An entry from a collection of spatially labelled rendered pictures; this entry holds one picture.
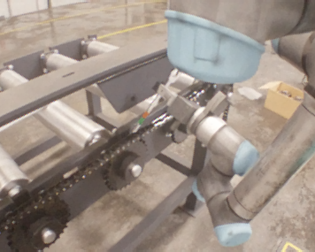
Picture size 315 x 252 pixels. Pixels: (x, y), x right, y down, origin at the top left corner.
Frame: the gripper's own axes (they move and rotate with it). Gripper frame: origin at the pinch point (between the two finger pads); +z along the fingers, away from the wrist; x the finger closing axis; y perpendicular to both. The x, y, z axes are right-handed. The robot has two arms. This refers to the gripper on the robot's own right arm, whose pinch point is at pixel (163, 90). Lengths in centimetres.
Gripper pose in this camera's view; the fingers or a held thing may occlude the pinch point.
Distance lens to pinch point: 70.5
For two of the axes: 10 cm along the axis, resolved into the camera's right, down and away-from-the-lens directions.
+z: -6.4, -6.1, 4.6
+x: 5.1, 1.1, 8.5
